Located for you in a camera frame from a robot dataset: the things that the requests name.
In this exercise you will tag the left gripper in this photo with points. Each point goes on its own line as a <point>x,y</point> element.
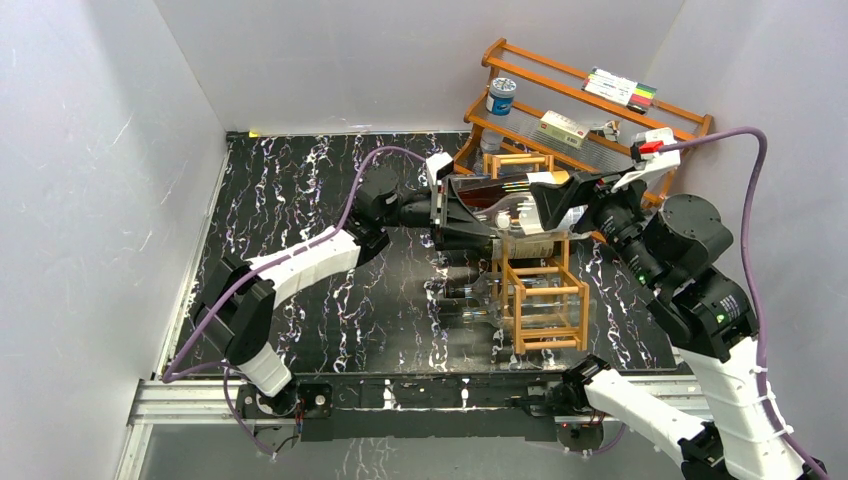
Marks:
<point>454,223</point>

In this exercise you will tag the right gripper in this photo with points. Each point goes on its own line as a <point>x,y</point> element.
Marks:
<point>551,200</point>

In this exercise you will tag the clear glass bottle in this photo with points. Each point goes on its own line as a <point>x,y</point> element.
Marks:
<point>518,219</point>

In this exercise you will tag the dark red wine bottle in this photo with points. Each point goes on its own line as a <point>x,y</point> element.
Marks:
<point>484,192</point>

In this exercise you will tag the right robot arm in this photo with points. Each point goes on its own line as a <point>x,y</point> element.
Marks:
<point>707,316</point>

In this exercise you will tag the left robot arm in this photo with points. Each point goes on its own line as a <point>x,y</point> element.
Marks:
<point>235,310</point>

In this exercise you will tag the green wine bottle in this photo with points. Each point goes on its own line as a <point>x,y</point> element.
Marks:
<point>523,249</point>

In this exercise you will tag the small clear plastic bottle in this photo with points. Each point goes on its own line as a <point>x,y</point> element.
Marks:
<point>490,142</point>

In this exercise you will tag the clear bottle lower rack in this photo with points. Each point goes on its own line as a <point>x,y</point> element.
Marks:
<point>485,292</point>

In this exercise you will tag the clear bottle rack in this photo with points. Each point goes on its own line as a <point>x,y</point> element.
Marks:
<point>485,292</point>
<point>484,316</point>

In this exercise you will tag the light wooden wine rack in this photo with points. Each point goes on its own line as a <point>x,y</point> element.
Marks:
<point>510,271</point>

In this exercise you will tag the clear bottle bottom rack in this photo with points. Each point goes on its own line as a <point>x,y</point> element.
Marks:
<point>484,316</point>

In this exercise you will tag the green white box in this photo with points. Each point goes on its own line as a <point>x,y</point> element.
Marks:
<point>562,128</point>

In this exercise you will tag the orange wooden shelf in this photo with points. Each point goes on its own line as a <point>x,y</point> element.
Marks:
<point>544,84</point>

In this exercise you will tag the blue white jar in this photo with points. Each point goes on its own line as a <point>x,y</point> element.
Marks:
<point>500,96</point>

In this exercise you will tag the marker pen pack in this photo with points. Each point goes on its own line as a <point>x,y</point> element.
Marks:
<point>635,96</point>

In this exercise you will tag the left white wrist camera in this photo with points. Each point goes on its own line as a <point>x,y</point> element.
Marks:
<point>438,166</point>

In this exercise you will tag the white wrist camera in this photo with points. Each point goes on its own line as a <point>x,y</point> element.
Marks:
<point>650,162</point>
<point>438,166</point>

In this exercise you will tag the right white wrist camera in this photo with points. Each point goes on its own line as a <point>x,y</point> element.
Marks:
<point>650,162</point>

